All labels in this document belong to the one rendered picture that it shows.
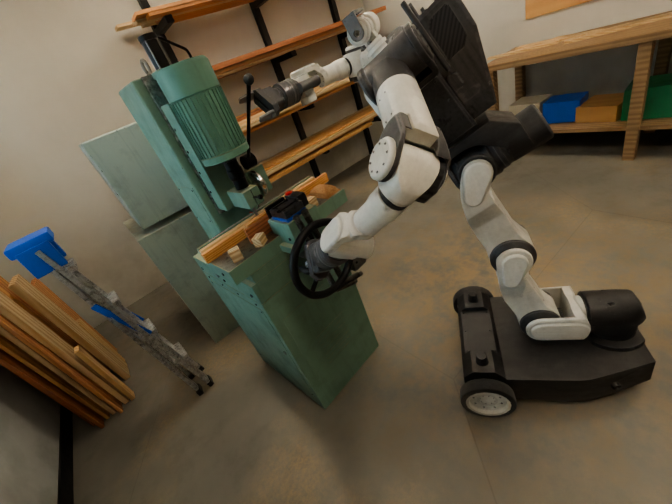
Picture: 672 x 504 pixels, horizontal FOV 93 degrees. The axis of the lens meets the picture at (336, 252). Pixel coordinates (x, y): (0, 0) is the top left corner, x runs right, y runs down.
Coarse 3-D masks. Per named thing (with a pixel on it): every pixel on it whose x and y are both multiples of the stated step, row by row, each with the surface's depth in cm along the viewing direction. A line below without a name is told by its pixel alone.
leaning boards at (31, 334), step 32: (0, 288) 175; (32, 288) 191; (0, 320) 154; (32, 320) 173; (64, 320) 197; (0, 352) 160; (32, 352) 168; (64, 352) 178; (96, 352) 208; (32, 384) 173; (64, 384) 182; (96, 384) 194; (96, 416) 194
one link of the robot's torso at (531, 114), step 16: (496, 112) 95; (528, 112) 88; (480, 128) 89; (496, 128) 88; (512, 128) 87; (528, 128) 87; (544, 128) 86; (464, 144) 92; (480, 144) 91; (496, 144) 90; (512, 144) 89; (528, 144) 89; (512, 160) 94
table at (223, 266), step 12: (324, 204) 132; (336, 204) 136; (324, 216) 133; (324, 228) 121; (276, 240) 119; (252, 252) 115; (264, 252) 116; (276, 252) 120; (288, 252) 118; (300, 252) 116; (216, 264) 116; (228, 264) 113; (240, 264) 111; (252, 264) 114; (228, 276) 111; (240, 276) 111
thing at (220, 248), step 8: (320, 176) 148; (312, 184) 145; (304, 192) 143; (240, 232) 125; (224, 240) 122; (232, 240) 124; (240, 240) 126; (216, 248) 120; (224, 248) 122; (208, 256) 118; (216, 256) 120
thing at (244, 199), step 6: (252, 186) 122; (228, 192) 127; (234, 192) 124; (240, 192) 121; (246, 192) 120; (252, 192) 121; (258, 192) 123; (234, 198) 127; (240, 198) 123; (246, 198) 120; (252, 198) 122; (234, 204) 130; (240, 204) 126; (246, 204) 122; (252, 204) 122; (258, 204) 124
